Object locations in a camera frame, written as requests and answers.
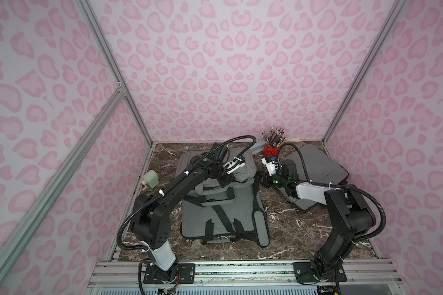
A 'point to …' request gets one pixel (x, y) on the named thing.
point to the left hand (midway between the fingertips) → (233, 175)
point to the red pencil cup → (270, 151)
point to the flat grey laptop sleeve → (225, 214)
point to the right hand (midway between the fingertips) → (257, 176)
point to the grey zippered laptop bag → (244, 176)
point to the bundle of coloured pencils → (275, 138)
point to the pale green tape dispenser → (150, 178)
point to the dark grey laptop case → (318, 168)
